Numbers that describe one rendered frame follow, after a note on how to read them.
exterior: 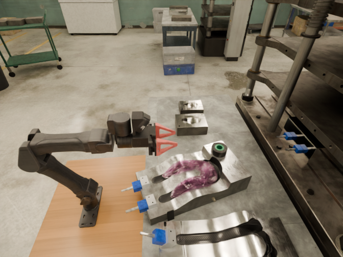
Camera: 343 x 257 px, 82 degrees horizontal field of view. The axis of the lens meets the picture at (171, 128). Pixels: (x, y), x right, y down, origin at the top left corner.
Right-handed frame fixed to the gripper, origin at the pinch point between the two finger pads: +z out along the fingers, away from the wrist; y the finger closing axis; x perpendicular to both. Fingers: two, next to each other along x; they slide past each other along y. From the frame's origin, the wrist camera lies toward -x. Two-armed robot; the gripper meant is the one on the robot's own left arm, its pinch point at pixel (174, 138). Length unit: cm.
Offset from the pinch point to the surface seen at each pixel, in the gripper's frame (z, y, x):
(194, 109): 24, 65, 32
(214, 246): 13.6, -25.6, 29.9
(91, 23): -176, 622, 94
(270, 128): 73, 44, 34
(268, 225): 38, -19, 31
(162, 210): -4.3, -8.6, 33.7
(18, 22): -237, 363, 42
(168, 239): -3.0, -23.8, 25.5
